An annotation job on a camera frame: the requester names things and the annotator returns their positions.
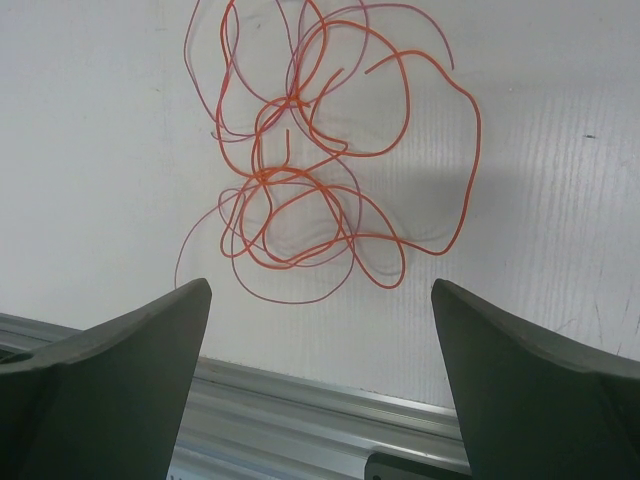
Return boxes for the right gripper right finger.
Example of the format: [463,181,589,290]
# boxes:
[431,279,639,479]

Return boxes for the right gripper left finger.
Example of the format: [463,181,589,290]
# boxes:
[1,279,212,479]

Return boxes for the orange thin wire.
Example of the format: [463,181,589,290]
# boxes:
[214,0,482,290]

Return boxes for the aluminium mounting rail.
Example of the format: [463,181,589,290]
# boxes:
[1,315,470,479]

